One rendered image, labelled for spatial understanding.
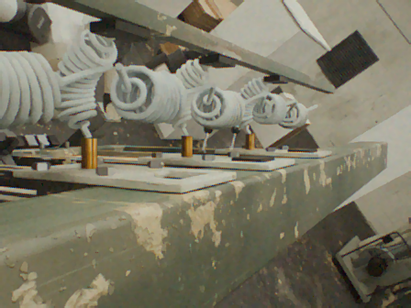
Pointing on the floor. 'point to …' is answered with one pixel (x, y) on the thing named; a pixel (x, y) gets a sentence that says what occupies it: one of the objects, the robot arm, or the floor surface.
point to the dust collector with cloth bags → (377, 260)
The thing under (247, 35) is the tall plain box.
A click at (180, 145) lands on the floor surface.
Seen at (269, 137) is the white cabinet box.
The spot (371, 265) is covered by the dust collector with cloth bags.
